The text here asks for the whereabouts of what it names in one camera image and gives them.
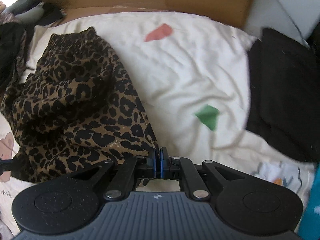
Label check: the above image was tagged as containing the teal printed garment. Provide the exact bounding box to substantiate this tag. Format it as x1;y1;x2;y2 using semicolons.
298;167;320;240

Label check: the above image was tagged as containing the grey plush pillow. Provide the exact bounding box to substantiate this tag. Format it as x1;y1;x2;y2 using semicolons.
1;0;44;24

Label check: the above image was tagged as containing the cream bear print bedsheet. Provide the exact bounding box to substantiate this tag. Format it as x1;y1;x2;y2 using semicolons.
1;12;313;239

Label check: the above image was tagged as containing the folded black garment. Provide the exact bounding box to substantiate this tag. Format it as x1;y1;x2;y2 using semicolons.
246;28;319;163

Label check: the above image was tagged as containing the leopard print garment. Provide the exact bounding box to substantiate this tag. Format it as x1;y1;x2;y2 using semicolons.
1;27;158;183

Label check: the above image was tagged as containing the black garment in pile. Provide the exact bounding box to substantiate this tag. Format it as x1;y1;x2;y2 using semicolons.
1;22;27;92

